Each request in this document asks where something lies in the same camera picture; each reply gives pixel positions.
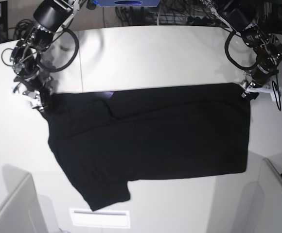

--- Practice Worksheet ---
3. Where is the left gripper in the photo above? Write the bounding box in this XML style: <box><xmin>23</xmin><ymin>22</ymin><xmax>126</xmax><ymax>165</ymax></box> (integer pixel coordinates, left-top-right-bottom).
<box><xmin>239</xmin><ymin>59</ymin><xmax>278</xmax><ymax>100</ymax></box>

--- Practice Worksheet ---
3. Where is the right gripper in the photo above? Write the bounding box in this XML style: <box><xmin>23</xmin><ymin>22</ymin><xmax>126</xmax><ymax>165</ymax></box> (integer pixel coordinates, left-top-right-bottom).
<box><xmin>14</xmin><ymin>67</ymin><xmax>59</xmax><ymax>112</ymax></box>

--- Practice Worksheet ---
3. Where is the black T-shirt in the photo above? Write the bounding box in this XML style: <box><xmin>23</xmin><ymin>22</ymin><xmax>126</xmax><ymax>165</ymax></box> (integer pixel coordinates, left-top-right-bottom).
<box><xmin>42</xmin><ymin>83</ymin><xmax>251</xmax><ymax>211</ymax></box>

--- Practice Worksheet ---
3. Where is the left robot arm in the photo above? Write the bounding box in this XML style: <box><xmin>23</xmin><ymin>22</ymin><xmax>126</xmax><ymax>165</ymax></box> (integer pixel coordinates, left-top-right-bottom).
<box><xmin>202</xmin><ymin>0</ymin><xmax>282</xmax><ymax>100</ymax></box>

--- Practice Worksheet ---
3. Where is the black power strip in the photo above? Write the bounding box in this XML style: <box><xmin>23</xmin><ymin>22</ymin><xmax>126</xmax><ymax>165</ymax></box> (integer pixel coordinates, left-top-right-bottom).
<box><xmin>185</xmin><ymin>16</ymin><xmax>218</xmax><ymax>27</ymax></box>

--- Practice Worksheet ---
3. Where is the blue box behind table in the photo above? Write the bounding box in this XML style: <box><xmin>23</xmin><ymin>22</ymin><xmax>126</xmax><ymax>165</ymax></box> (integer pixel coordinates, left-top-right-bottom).
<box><xmin>93</xmin><ymin>0</ymin><xmax>160</xmax><ymax>7</ymax></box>

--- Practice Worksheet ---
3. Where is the grey partition panel right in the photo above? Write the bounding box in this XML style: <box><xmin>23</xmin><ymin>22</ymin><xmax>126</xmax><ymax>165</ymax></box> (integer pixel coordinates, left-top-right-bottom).
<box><xmin>232</xmin><ymin>159</ymin><xmax>282</xmax><ymax>233</ymax></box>

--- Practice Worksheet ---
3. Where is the grey partition panel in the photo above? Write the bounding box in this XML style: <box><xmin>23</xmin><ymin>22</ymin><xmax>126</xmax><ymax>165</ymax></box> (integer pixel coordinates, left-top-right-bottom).
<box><xmin>232</xmin><ymin>159</ymin><xmax>282</xmax><ymax>233</ymax></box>
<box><xmin>0</xmin><ymin>165</ymin><xmax>48</xmax><ymax>233</ymax></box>

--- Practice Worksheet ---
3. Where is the grey partition panel left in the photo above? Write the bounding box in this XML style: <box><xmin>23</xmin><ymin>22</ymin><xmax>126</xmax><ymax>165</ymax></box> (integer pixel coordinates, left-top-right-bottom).
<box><xmin>0</xmin><ymin>165</ymin><xmax>48</xmax><ymax>233</ymax></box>

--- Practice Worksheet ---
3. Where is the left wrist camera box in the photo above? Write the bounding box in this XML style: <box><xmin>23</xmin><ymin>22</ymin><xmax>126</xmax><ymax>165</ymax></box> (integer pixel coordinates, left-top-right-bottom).
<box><xmin>270</xmin><ymin>87</ymin><xmax>282</xmax><ymax>102</ymax></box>

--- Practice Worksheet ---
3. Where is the coiled black cable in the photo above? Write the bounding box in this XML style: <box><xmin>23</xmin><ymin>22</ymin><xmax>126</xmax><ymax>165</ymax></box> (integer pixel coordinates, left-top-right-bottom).
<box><xmin>14</xmin><ymin>18</ymin><xmax>38</xmax><ymax>40</ymax></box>

